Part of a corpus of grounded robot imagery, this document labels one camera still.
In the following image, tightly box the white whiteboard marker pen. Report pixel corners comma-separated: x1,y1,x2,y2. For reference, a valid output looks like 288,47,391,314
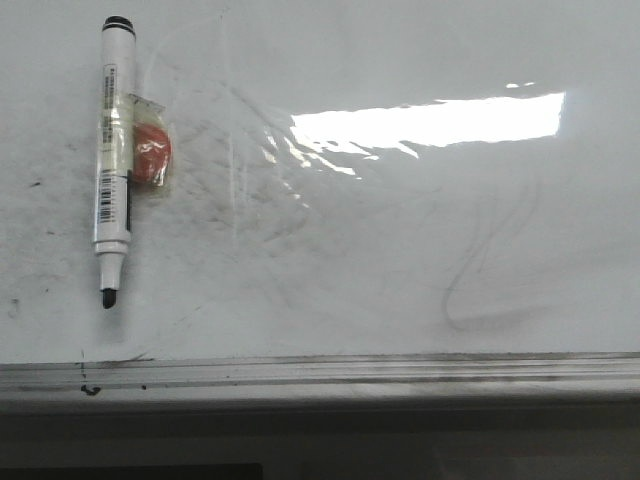
92,16,136,309

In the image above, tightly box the aluminium whiteboard frame rail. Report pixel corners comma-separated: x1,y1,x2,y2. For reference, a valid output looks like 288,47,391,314
1,352,639,404

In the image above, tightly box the red round magnet in tape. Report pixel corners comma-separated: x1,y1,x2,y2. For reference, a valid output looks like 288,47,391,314
128,94,173,192

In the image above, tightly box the white whiteboard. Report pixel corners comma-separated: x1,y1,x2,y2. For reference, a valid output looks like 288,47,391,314
1,1,639,363

